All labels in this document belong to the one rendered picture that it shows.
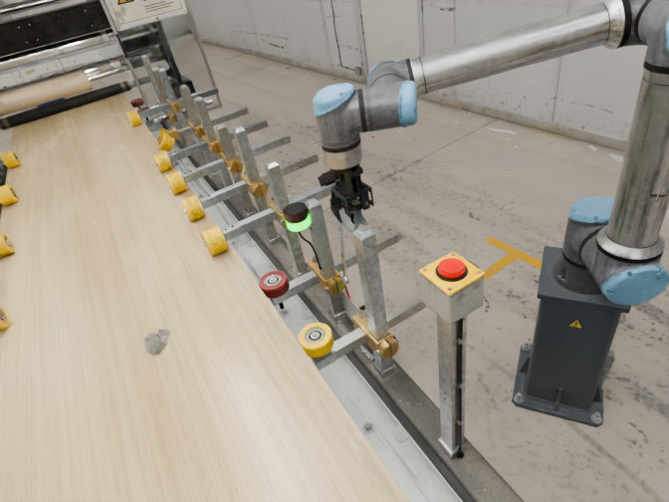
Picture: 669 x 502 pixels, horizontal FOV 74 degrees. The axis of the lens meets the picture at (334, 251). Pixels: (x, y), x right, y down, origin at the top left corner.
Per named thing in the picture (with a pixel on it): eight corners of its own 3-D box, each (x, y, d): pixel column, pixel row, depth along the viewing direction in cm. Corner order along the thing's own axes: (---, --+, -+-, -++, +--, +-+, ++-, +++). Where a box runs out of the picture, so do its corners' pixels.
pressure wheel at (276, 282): (288, 294, 133) (279, 264, 126) (300, 309, 127) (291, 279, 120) (264, 306, 130) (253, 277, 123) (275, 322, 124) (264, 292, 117)
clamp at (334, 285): (324, 267, 136) (321, 254, 133) (346, 290, 126) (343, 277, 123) (308, 275, 134) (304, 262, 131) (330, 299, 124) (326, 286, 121)
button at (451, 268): (452, 262, 69) (452, 253, 68) (471, 275, 66) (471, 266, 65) (432, 273, 68) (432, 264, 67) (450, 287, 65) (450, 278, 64)
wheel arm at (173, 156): (265, 125, 208) (263, 117, 205) (268, 126, 205) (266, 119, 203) (161, 163, 192) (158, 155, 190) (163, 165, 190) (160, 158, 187)
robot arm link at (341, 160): (314, 144, 102) (349, 130, 105) (318, 163, 105) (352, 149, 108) (334, 156, 95) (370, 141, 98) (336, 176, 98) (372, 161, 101)
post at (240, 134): (276, 239, 175) (241, 125, 146) (280, 244, 173) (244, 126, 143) (268, 243, 174) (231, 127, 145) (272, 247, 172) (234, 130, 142)
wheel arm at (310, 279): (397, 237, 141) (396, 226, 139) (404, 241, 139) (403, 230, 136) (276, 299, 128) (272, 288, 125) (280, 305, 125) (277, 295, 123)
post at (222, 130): (257, 224, 197) (223, 122, 168) (260, 228, 194) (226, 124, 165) (250, 227, 196) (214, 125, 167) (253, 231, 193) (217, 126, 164)
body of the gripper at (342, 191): (348, 220, 105) (340, 175, 98) (331, 206, 112) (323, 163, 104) (375, 207, 108) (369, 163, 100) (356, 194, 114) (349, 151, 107)
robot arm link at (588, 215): (603, 233, 145) (615, 187, 134) (629, 267, 131) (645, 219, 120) (555, 239, 146) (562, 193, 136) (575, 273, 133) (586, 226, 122)
